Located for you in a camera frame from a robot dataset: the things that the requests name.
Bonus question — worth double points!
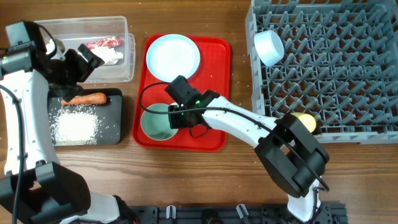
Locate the mint green bowl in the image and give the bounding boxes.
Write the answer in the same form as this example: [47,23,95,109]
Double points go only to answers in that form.
[141,111,178,141]

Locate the red plastic tray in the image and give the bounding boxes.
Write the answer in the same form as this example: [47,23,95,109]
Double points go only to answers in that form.
[132,35,231,152]

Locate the orange carrot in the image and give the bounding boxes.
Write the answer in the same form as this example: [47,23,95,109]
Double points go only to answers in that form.
[61,93,107,105]

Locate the clear plastic waste bin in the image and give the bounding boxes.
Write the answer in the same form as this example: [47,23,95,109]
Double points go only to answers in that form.
[36,16,136,83]

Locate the white rice grains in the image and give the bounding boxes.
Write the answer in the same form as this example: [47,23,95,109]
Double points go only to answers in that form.
[48,105,108,146]

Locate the large light blue plate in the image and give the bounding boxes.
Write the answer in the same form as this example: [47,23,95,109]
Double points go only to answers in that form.
[146,34,201,83]

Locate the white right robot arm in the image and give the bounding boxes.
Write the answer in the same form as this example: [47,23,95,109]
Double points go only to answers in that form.
[165,76,330,223]

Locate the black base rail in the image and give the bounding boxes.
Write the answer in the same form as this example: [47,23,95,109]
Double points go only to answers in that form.
[131,202,349,224]

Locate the white tissue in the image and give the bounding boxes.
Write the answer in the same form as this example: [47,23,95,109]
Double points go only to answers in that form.
[91,47,124,65]

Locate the red snack wrapper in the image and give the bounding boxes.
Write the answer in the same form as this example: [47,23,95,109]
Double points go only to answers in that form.
[85,35,122,50]

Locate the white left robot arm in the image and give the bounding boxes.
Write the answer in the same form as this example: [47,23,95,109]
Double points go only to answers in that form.
[1,21,139,223]

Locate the black waste tray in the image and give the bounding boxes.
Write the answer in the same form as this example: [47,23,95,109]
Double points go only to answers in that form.
[47,88,123,145]

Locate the light blue bowl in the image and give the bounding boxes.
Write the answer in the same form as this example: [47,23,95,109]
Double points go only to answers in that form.
[254,30,284,67]

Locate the grey dishwasher rack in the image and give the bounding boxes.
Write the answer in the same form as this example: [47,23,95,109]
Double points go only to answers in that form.
[245,0,397,144]

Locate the yellow plastic cup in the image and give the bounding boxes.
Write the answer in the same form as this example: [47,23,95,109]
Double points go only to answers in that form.
[291,112,317,133]

